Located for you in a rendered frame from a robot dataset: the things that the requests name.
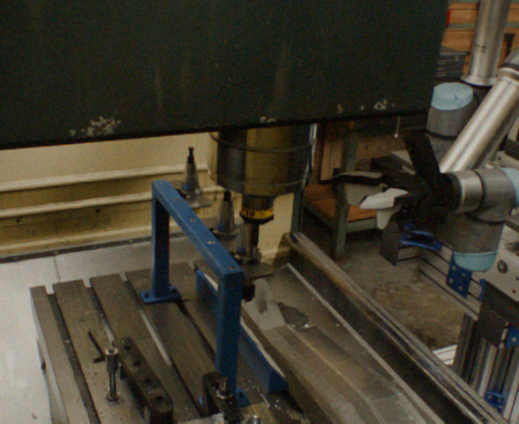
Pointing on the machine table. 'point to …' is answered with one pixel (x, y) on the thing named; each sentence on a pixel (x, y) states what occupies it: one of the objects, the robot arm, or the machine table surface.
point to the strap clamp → (209, 405)
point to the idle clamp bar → (139, 370)
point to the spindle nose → (263, 159)
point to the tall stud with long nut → (112, 371)
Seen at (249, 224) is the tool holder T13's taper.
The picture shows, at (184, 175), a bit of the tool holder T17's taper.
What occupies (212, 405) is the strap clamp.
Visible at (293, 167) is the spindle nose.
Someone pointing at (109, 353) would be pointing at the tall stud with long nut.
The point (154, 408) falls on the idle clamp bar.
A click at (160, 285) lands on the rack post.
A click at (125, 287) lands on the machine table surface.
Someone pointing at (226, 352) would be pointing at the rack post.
